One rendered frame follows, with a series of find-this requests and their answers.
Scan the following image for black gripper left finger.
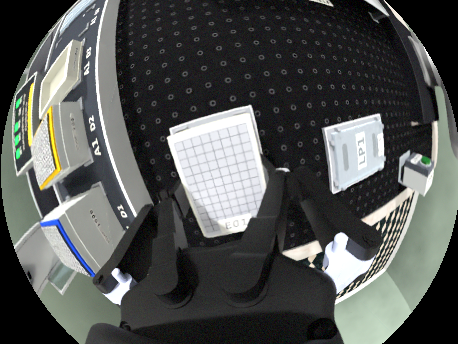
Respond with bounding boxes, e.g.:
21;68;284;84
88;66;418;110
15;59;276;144
93;179;191;308

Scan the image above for white ready key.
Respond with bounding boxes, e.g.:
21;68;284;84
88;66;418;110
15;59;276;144
398;151;435;196

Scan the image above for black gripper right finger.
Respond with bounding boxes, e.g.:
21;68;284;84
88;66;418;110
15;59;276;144
218;153;382;303

